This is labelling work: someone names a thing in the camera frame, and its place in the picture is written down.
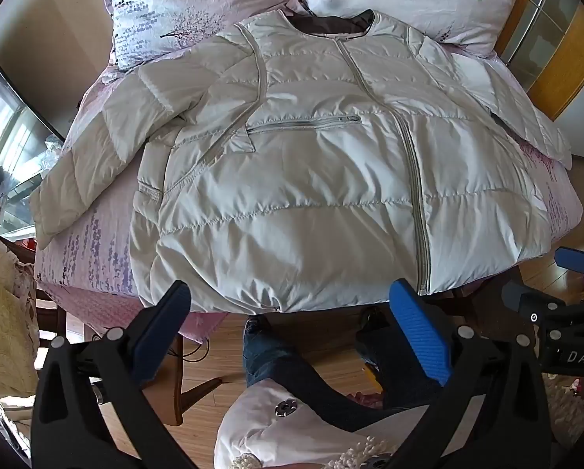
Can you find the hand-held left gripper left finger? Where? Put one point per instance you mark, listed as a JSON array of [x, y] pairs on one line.
[[167, 317]]

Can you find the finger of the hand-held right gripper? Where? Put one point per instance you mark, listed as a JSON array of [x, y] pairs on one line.
[[579, 260], [521, 298]]

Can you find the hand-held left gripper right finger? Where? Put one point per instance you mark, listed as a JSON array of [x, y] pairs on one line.
[[419, 332]]

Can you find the white puffer jacket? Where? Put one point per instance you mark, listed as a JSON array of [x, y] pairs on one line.
[[311, 180]]

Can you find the white fluffy rug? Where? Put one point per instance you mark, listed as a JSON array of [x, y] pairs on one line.
[[570, 408]]

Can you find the wooden bed leg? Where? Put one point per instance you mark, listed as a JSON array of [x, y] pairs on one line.
[[184, 391]]

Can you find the pink floral bed sheet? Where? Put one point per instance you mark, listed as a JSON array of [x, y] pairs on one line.
[[101, 254]]

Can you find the person's jeans leg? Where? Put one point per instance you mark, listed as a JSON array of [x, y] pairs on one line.
[[292, 366]]

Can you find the yellow floral cloth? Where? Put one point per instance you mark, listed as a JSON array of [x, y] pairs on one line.
[[3, 303]]

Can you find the wooden glass door cabinet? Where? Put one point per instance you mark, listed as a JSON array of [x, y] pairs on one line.
[[560, 58]]

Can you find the dark framed window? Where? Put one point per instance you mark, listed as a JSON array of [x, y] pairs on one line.
[[8, 132]]

